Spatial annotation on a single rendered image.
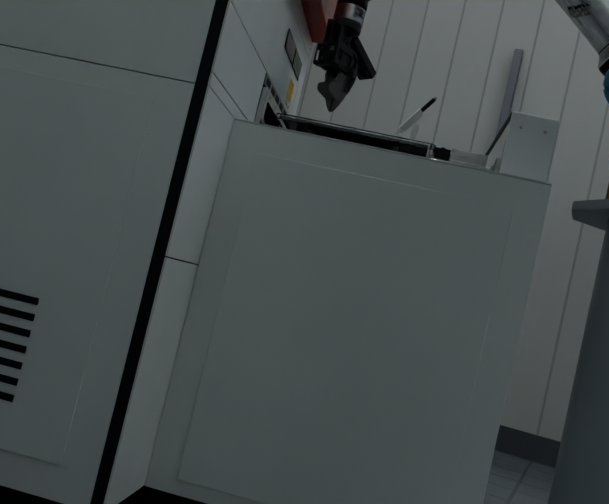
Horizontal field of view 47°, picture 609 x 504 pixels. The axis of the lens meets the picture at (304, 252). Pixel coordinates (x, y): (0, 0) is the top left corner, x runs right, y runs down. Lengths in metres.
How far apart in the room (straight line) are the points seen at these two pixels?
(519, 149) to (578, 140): 2.25
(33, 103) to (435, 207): 0.75
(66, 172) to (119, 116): 0.13
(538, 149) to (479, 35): 2.52
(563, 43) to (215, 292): 2.83
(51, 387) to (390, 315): 0.62
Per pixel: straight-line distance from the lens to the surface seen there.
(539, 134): 1.48
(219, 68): 1.29
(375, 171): 1.37
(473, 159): 1.64
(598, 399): 1.47
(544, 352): 3.56
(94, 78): 1.32
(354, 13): 1.79
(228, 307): 1.38
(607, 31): 1.40
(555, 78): 3.82
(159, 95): 1.27
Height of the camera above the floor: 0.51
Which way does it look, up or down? 3 degrees up
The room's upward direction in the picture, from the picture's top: 13 degrees clockwise
